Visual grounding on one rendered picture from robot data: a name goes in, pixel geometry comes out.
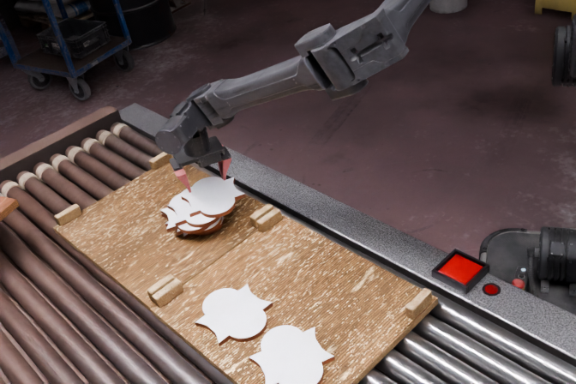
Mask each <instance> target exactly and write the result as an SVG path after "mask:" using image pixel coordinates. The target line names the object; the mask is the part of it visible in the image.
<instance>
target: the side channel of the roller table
mask: <svg viewBox="0 0 576 384"><path fill-rule="evenodd" d="M116 122H119V123H123V121H122V119H121V117H120V114H119V111H118V109H116V108H114V107H112V106H110V105H107V106H105V107H103V108H101V109H99V110H97V111H95V112H93V113H91V114H89V115H87V116H85V117H83V118H81V119H79V120H77V121H75V122H73V123H72V124H70V125H68V126H66V127H64V128H62V129H60V130H58V131H56V132H54V133H52V134H50V135H48V136H46V137H44V138H42V139H40V140H38V141H36V142H34V143H32V144H30V145H28V146H26V147H24V148H22V149H20V150H18V151H16V152H14V153H12V154H10V155H8V156H7V157H5V158H3V159H0V184H1V182H3V181H5V180H11V181H13V182H15V183H17V181H16V178H17V175H18V174H19V173H20V172H22V171H29V172H30V173H32V174H34V173H33V168H34V166H35V165H36V164H38V163H39V162H44V163H46V164H48V165H50V158H51V156H52V155H54V154H56V153H59V154H61V155H64V156H65V151H66V149H67V148H68V147H70V146H77V147H81V142H82V140H83V139H85V138H88V137H89V138H92V139H95V140H96V138H95V136H96V134H97V133H98V132H99V131H100V130H102V129H104V130H106V131H110V129H111V126H112V124H114V123H116Z"/></svg>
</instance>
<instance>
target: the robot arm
mask: <svg viewBox="0 0 576 384"><path fill-rule="evenodd" d="M430 1H431V0H385V1H384V2H383V3H382V4H381V6H380V7H379V8H378V9H377V10H376V11H375V12H374V13H372V14H370V15H367V16H364V17H363V18H361V19H359V20H357V21H354V22H352V23H350V24H348V25H346V26H344V27H341V28H339V29H337V30H334V28H333V26H332V25H331V23H328V24H326V25H324V26H322V27H318V28H316V29H314V30H312V31H310V32H307V33H306V34H305V35H304V36H302V38H300V40H298V42H296V44H295V45H294V46H295V47H296V49H297V51H298V52H299V53H300V56H297V57H294V58H292V59H289V60H286V61H284V62H282V63H278V64H275V65H274V66H271V67H268V68H266V69H262V70H260V71H257V72H255V73H253V74H250V75H246V76H244V77H241V78H237V79H225V80H223V79H221V80H219V81H216V82H213V83H211V84H210V83H207V84H205V85H204V86H202V87H199V88H198V89H196V90H194V91H193V92H192V94H190V96H188V98H186V101H182V102H181V103H180V104H178V105H176V106H175V107H174V109H173V112H172V114H170V119H169V120H168V121H167V122H166V123H165V125H164V126H163V127H162V128H161V129H160V130H159V132H158V133H157V134H156V136H155V142H156V144H157V146H158V147H159V149H160V150H162V151H163V152H164V153H168V154H173V157H174V158H171V159H169V160H170V164H171V167H172V169H173V170H174V172H175V174H176V176H177V178H178V179H179V180H180V181H181V182H182V183H183V184H184V185H185V186H186V187H187V189H188V191H189V192H190V193H191V188H190V186H189V180H188V178H187V175H186V172H185V170H184V169H183V166H186V165H190V164H193V163H195V162H197V163H198V166H200V167H205V166H208V165H212V164H215V163H218V165H219V171H220V175H221V177H222V179H223V180H226V173H227V171H228V169H229V166H230V163H231V155H230V153H229V152H228V150H227V149H226V147H224V146H223V145H221V143H220V142H219V140H218V138H217V137H216V136H213V137H210V138H208V134H207V128H206V126H207V127H208V128H209V129H210V130H211V129H214V128H217V129H220V128H222V127H224V126H226V125H227V124H228V123H230V122H231V121H232V120H233V119H234V116H235V115H236V114H237V113H238V112H239V111H241V110H243V109H247V108H250V107H252V106H255V105H260V104H263V103H266V102H269V101H272V100H275V99H280V98H283V97H285V96H288V95H292V94H294V93H299V92H302V91H308V90H317V91H321V90H325V91H326V92H327V94H328V96H329V97H330V98H331V100H336V99H341V98H344V97H347V96H351V95H353V94H355V93H359V92H360V91H361V90H362V89H364V88H365V87H366V86H367V84H368V83H369V81H368V80H367V78H369V77H370V76H372V75H374V74H376V73H378V72H379V71H381V70H383V69H385V68H387V67H388V66H390V65H392V64H394V63H396V62H398V61H399V60H401V59H403V58H404V57H405V55H406V54H407V53H408V51H409V49H408V48H407V46H405V43H406V41H407V38H408V34H409V32H410V30H411V28H412V26H413V24H414V23H415V21H416V20H417V18H418V17H419V16H420V14H422V12H423V11H424V10H425V8H426V7H427V6H428V4H429V3H430ZM356 51H357V52H356Z"/></svg>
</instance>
